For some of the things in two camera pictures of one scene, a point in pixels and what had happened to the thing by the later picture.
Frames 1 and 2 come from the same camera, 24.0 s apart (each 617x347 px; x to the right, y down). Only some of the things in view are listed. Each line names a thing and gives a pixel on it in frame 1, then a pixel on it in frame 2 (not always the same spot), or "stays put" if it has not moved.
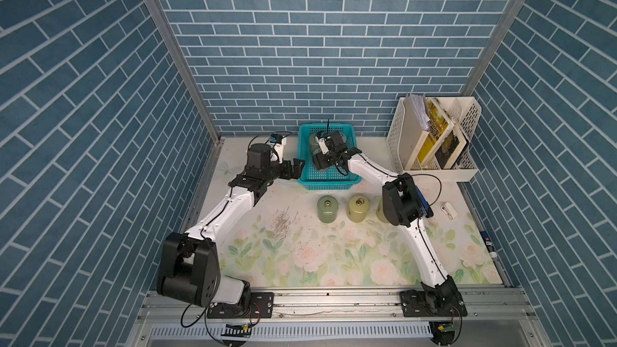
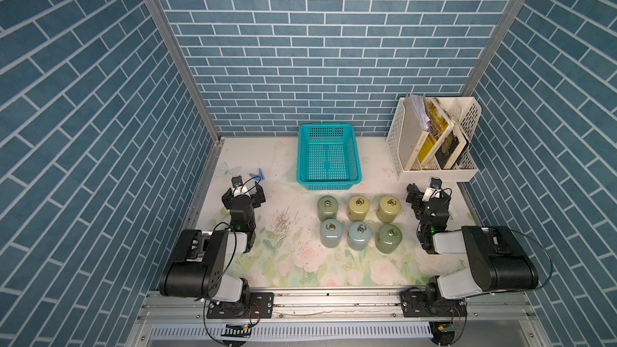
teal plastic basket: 328,177 stays put
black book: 451,148 stays put
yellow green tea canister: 327,209 stays put
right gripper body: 324,161 -> 418,206
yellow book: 440,126 stays put
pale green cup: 314,144 -> 359,233
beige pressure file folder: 412,134 stays put
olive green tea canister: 358,208 stays put
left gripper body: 283,173 -> 254,202
